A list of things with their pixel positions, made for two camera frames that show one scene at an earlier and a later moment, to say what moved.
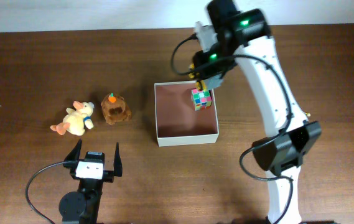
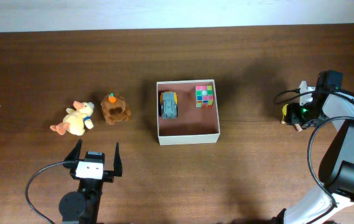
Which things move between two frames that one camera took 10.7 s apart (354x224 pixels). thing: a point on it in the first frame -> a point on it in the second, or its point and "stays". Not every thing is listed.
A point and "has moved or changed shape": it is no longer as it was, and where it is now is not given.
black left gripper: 108,175 stays
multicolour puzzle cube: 201,99 has moved or changed shape
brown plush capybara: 114,109 stays
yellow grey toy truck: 207,83 -> 168,107
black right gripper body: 213,63 -> 307,114
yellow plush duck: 76,119 stays
